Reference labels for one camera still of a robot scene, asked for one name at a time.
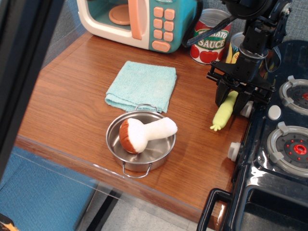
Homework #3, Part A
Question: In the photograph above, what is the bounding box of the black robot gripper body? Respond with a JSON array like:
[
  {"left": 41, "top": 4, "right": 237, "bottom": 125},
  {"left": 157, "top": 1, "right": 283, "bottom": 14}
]
[{"left": 206, "top": 47, "right": 275, "bottom": 104}]

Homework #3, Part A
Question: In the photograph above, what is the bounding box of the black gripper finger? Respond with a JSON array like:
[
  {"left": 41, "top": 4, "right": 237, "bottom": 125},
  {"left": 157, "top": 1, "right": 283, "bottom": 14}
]
[
  {"left": 233, "top": 92, "right": 252, "bottom": 116},
  {"left": 215, "top": 80, "right": 231, "bottom": 106}
]

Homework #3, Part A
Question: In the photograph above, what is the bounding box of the spoon with green handle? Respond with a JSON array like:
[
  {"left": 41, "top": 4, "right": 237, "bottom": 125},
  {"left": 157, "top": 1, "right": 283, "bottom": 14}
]
[{"left": 210, "top": 91, "right": 238, "bottom": 131}]

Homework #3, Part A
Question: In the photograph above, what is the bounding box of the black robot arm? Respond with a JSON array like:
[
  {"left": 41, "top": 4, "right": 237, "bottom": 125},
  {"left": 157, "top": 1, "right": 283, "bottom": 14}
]
[{"left": 207, "top": 0, "right": 292, "bottom": 115}]

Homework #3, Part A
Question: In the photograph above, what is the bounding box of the light blue folded cloth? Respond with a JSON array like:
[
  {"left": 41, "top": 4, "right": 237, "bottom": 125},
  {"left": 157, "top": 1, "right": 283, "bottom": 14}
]
[{"left": 105, "top": 61, "right": 177, "bottom": 113}]

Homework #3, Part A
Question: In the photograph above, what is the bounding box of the pineapple slices can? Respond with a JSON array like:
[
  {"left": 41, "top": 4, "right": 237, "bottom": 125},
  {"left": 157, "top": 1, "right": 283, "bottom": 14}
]
[{"left": 225, "top": 32, "right": 281, "bottom": 78}]

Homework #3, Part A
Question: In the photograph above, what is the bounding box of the tomato sauce can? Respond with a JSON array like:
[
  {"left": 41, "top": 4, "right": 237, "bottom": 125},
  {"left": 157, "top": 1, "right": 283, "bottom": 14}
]
[{"left": 190, "top": 9, "right": 231, "bottom": 64}]

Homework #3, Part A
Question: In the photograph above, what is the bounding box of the toy microwave oven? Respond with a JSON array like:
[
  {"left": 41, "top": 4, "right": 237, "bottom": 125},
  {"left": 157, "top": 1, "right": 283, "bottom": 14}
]
[{"left": 77, "top": 0, "right": 197, "bottom": 53}]

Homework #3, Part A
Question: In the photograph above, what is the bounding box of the small steel pot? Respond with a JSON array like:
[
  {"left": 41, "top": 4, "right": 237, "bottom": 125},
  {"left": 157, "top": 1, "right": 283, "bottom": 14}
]
[{"left": 106, "top": 107, "right": 176, "bottom": 179}]

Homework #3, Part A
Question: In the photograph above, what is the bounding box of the black toy stove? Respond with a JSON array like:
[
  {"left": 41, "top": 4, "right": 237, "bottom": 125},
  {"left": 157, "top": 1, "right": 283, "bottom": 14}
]
[{"left": 197, "top": 40, "right": 308, "bottom": 231}]

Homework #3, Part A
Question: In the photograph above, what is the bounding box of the plush mushroom toy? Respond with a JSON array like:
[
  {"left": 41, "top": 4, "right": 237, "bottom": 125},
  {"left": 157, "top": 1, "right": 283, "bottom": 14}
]
[{"left": 119, "top": 117, "right": 178, "bottom": 154}]

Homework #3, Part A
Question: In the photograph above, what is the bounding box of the black braided cable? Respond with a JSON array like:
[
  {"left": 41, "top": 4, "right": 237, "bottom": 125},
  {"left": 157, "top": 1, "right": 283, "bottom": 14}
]
[{"left": 181, "top": 0, "right": 239, "bottom": 48}]

